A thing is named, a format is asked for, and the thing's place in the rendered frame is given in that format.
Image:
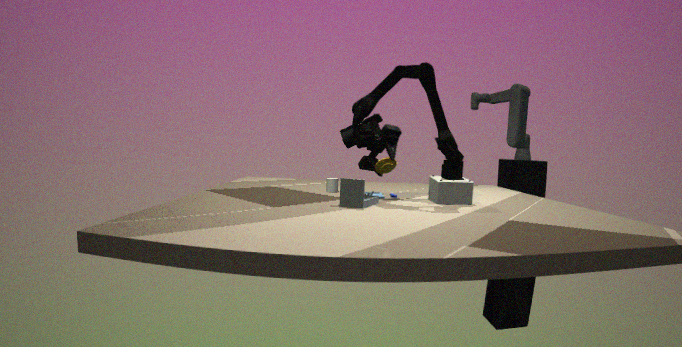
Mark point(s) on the yellow plate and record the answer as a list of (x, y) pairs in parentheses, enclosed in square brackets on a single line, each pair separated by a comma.
[(385, 165)]

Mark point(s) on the white cylinder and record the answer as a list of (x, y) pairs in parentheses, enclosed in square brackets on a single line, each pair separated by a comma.
[(332, 185)]

